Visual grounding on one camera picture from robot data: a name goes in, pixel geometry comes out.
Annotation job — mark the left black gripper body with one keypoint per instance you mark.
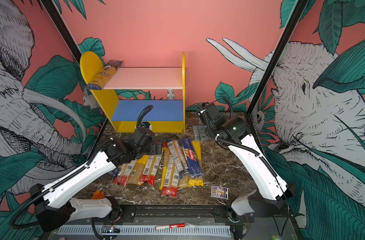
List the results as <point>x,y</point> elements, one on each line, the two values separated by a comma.
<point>150,149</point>

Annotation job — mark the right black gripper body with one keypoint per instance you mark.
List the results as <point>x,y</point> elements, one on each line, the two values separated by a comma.
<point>203,134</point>

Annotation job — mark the red-end spaghetti pack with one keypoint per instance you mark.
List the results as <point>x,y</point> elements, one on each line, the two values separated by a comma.
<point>150,169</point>
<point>124,173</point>
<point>169,188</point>

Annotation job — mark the clear white-label spaghetti pack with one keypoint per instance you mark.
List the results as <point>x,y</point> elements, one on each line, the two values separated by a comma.
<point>179,158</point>

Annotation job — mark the blue Barilla spaghetti box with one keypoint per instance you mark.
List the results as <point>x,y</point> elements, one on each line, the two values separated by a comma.
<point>191,158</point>

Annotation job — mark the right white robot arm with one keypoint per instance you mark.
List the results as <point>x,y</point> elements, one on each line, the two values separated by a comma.
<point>233,133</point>

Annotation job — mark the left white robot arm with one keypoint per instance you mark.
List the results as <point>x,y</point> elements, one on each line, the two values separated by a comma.
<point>55,204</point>

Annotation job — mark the gold blue Molisana spaghetti pack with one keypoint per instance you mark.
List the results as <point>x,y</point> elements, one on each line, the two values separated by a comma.
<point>114,172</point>

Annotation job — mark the yellow-band spaghetti pack left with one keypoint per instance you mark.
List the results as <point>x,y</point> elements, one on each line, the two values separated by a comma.
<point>137,170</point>

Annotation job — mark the narrow yellow spaghetti pack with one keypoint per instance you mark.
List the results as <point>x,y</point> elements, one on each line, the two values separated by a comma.
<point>166,155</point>

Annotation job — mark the yellow shelf unit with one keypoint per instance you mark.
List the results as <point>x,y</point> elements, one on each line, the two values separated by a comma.
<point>127,102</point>

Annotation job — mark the orange toy block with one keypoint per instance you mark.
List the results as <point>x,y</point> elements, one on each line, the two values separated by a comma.
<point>98,195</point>

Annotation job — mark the far right yellow spaghetti pack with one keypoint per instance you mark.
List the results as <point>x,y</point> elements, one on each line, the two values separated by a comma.
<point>197,181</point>

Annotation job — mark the wide yellow spaghetti pack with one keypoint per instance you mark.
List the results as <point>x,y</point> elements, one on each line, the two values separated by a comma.
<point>184,182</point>

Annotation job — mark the small playing card box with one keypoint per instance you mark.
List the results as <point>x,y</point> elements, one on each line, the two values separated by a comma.
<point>220,192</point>

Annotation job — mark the small green circuit board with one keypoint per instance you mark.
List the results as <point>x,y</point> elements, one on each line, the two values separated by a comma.
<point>110,229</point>

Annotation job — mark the red white marker pen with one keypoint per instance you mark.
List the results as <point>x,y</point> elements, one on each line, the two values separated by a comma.
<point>174,226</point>

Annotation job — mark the black base frame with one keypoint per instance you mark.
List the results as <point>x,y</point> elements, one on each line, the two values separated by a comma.
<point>221,214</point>

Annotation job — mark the white perforated rail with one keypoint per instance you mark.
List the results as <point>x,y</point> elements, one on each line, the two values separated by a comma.
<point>143,230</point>

